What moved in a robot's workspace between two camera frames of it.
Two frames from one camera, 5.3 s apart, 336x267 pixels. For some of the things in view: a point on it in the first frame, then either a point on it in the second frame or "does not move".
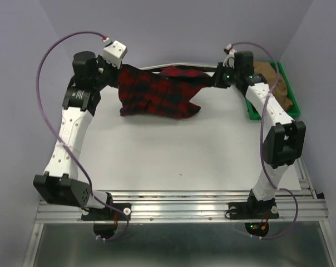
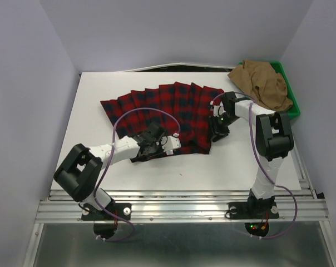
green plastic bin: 294,112 does not move
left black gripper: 116,71 → 159,151
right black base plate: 263,210 does not move
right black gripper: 219,82 → 220,132
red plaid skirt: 167,93 → 182,110
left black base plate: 106,213 does not move
